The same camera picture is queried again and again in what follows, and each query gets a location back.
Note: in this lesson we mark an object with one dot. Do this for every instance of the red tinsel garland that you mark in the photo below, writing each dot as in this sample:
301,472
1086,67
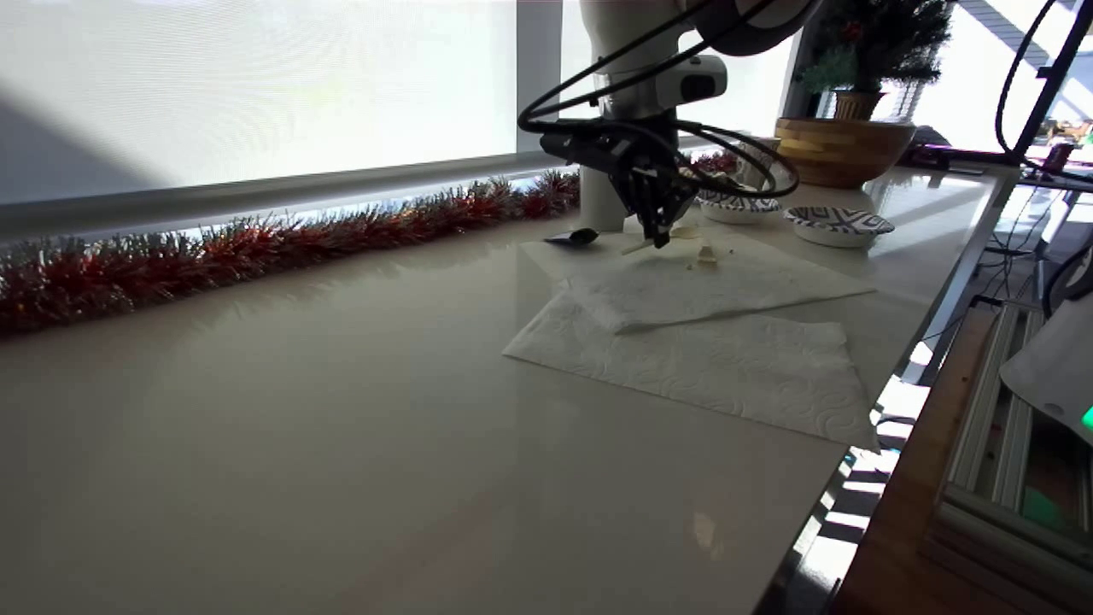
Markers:
71,280

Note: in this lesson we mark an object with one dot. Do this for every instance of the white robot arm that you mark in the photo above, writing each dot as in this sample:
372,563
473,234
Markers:
657,55

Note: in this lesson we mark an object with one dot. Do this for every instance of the aluminium frame rail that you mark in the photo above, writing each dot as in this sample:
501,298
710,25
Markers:
1017,503

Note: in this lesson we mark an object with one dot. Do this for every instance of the patterned bowl with popcorn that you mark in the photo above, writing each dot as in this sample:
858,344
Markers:
736,207

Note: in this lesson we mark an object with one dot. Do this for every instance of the lower white paper towel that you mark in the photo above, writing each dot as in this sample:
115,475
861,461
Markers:
769,371

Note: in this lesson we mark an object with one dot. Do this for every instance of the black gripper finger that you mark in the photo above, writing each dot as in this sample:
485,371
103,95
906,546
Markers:
671,215
651,219

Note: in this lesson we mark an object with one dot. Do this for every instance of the patterned bowl with dark beans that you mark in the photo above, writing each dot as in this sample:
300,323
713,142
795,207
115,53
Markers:
836,226

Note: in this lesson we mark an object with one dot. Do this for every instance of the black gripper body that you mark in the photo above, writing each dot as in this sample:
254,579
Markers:
639,156

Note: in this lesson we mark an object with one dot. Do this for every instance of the small christmas tree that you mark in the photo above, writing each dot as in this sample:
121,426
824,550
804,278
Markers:
865,42

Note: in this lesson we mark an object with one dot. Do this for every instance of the wooden bowl far end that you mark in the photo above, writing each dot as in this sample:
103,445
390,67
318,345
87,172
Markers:
843,150

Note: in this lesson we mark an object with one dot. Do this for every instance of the upper white paper towel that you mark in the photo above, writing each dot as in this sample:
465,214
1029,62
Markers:
698,280

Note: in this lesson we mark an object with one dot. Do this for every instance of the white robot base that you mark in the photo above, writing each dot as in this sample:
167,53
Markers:
1054,371

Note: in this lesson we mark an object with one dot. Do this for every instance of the white paper towel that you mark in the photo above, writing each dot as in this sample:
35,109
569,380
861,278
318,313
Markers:
769,371
698,280

